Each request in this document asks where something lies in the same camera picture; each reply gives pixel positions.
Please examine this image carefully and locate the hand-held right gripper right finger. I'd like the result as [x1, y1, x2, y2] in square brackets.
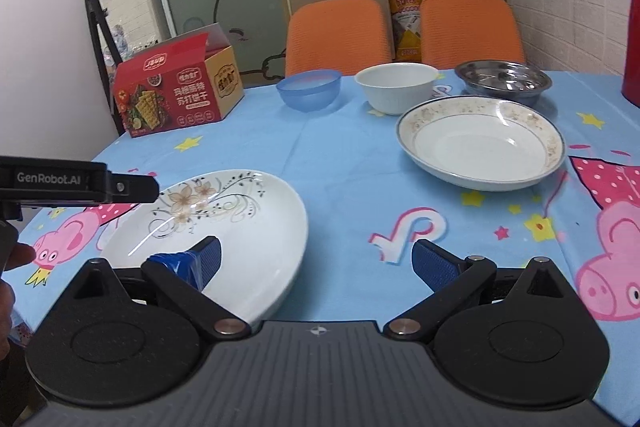
[384, 238, 576, 341]

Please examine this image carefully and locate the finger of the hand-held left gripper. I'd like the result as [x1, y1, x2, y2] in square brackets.
[107, 174, 161, 203]

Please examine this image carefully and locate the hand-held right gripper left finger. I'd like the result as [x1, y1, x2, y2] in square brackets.
[65, 236, 252, 342]

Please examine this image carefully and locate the white floral plate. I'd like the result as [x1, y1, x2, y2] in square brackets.
[99, 169, 309, 329]

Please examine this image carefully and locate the white gold-rimmed plate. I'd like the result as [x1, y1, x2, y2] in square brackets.
[397, 96, 567, 192]

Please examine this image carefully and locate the white ceramic bowl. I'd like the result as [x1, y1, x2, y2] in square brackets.
[354, 62, 440, 117]

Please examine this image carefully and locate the blue plastic bowl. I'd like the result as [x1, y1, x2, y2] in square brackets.
[276, 70, 343, 113]

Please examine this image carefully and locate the stainless steel bowl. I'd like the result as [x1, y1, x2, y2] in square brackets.
[454, 60, 553, 108]

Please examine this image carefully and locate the person's left hand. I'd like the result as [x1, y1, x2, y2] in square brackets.
[0, 243, 37, 346]

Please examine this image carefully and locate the red cracker box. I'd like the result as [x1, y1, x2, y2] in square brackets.
[112, 32, 245, 138]

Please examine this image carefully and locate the blue cartoon tablecloth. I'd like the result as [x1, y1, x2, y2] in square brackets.
[0, 68, 640, 360]

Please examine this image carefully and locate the blue white plastic bag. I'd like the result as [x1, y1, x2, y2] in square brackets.
[102, 24, 132, 64]

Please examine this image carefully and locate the black tripod stand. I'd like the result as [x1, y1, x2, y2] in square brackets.
[88, 0, 124, 64]

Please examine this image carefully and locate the orange mesh chair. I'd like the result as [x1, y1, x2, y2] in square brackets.
[419, 0, 527, 70]
[284, 0, 394, 78]

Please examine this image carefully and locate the yellow snack bag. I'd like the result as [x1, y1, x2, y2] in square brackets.
[387, 0, 427, 63]

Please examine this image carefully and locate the red thermos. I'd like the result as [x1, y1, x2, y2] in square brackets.
[621, 0, 640, 108]

